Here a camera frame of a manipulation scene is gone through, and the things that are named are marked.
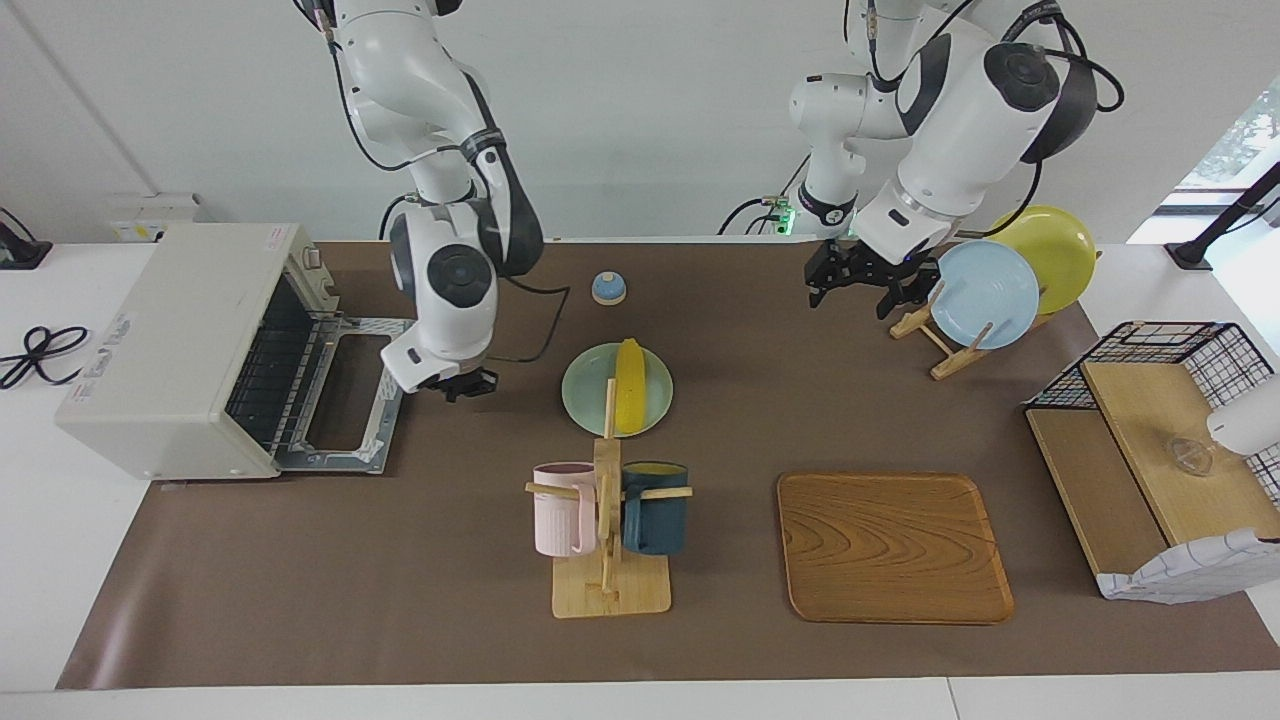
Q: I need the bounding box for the glass oven door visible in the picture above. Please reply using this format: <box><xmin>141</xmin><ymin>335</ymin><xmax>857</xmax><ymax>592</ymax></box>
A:
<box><xmin>275</xmin><ymin>315</ymin><xmax>416</xmax><ymax>474</ymax></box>

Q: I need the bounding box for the light green plate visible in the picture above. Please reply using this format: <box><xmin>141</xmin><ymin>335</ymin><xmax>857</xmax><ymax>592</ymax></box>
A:
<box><xmin>561</xmin><ymin>342</ymin><xmax>674</xmax><ymax>438</ymax></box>

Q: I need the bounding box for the yellow corn cob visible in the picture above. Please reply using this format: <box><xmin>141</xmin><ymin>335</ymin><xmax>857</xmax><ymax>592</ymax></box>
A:
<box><xmin>614</xmin><ymin>338</ymin><xmax>648</xmax><ymax>435</ymax></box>

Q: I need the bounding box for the white toaster oven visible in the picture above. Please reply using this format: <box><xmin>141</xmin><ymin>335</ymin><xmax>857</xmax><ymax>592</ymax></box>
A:
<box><xmin>55</xmin><ymin>222</ymin><xmax>341</xmax><ymax>481</ymax></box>

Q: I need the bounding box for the wooden plate rack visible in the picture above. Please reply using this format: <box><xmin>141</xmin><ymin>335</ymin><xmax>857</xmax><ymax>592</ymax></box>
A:
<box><xmin>890</xmin><ymin>250</ymin><xmax>1101</xmax><ymax>381</ymax></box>

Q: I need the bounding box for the light blue plate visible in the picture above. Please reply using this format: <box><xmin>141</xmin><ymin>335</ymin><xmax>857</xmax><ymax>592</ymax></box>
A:
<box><xmin>933</xmin><ymin>241</ymin><xmax>1041</xmax><ymax>350</ymax></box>

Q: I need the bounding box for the brown table mat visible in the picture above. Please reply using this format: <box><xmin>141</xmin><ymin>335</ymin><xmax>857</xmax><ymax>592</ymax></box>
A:
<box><xmin>55</xmin><ymin>240</ymin><xmax>1280</xmax><ymax>691</ymax></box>

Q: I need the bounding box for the pink mug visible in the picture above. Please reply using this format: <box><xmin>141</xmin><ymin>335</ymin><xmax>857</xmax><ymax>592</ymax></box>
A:
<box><xmin>532</xmin><ymin>462</ymin><xmax>599</xmax><ymax>558</ymax></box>

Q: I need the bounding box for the yellow plate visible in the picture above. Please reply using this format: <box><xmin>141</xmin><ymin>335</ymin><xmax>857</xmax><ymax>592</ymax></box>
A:
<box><xmin>988</xmin><ymin>205</ymin><xmax>1098</xmax><ymax>316</ymax></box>

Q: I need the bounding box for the dark blue mug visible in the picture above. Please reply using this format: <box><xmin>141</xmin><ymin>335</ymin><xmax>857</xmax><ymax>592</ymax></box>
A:
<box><xmin>620</xmin><ymin>461</ymin><xmax>691</xmax><ymax>557</ymax></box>

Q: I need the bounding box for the wooden mug rack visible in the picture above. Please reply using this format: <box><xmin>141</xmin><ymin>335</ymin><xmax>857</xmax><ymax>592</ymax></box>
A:
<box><xmin>525</xmin><ymin>378</ymin><xmax>694</xmax><ymax>619</ymax></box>

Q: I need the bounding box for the brown wooden tray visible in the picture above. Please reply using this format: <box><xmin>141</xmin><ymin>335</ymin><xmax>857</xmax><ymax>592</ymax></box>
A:
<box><xmin>777</xmin><ymin>472</ymin><xmax>1016</xmax><ymax>626</ymax></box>

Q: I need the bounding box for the light wooden shelf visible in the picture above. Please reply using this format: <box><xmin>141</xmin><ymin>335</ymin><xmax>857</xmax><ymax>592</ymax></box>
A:
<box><xmin>1025</xmin><ymin>360</ymin><xmax>1280</xmax><ymax>591</ymax></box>

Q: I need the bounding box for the clear glass cup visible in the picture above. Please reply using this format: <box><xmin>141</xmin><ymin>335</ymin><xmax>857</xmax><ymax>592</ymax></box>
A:
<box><xmin>1165</xmin><ymin>430</ymin><xmax>1219</xmax><ymax>478</ymax></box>

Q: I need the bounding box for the black angled stand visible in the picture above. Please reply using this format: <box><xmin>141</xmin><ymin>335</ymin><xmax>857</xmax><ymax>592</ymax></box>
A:
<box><xmin>1165</xmin><ymin>160</ymin><xmax>1280</xmax><ymax>271</ymax></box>

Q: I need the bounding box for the white rounded device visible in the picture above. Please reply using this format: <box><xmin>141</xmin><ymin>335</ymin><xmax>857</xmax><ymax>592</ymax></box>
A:
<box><xmin>1206</xmin><ymin>375</ymin><xmax>1280</xmax><ymax>457</ymax></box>

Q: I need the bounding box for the white checked cloth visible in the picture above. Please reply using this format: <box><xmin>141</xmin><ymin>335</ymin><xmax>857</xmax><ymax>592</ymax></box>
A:
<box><xmin>1096</xmin><ymin>528</ymin><xmax>1280</xmax><ymax>605</ymax></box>

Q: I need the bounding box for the black clamp stand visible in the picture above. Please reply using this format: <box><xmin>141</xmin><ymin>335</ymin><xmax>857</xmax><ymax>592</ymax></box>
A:
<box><xmin>0</xmin><ymin>207</ymin><xmax>53</xmax><ymax>271</ymax></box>

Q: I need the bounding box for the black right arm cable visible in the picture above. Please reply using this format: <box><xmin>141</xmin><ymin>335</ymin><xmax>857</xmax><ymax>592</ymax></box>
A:
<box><xmin>488</xmin><ymin>275</ymin><xmax>571</xmax><ymax>363</ymax></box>

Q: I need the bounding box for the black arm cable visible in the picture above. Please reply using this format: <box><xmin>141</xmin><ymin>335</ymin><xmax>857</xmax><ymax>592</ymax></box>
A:
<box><xmin>488</xmin><ymin>275</ymin><xmax>571</xmax><ymax>363</ymax></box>
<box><xmin>985</xmin><ymin>15</ymin><xmax>1126</xmax><ymax>241</ymax></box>

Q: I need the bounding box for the black left base cable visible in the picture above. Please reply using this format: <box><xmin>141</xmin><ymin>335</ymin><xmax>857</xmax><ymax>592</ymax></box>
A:
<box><xmin>720</xmin><ymin>155</ymin><xmax>811</xmax><ymax>238</ymax></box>

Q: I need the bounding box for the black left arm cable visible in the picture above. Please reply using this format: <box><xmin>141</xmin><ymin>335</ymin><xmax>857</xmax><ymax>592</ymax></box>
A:
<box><xmin>985</xmin><ymin>15</ymin><xmax>1126</xmax><ymax>241</ymax></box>

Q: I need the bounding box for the metal oven wire rack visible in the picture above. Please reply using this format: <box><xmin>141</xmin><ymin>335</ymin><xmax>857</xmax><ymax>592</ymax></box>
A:
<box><xmin>228</xmin><ymin>275</ymin><xmax>336</xmax><ymax>451</ymax></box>

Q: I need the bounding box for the black wire basket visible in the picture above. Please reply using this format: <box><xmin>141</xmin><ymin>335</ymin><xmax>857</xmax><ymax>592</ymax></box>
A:
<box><xmin>1025</xmin><ymin>321</ymin><xmax>1280</xmax><ymax>501</ymax></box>

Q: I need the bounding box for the white wall socket box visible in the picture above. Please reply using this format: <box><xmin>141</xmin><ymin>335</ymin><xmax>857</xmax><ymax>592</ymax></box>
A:
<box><xmin>108</xmin><ymin>195</ymin><xmax>206</xmax><ymax>244</ymax></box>

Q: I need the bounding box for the coiled black cable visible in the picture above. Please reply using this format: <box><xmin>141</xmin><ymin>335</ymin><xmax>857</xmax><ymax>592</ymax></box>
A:
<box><xmin>0</xmin><ymin>325</ymin><xmax>91</xmax><ymax>391</ymax></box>

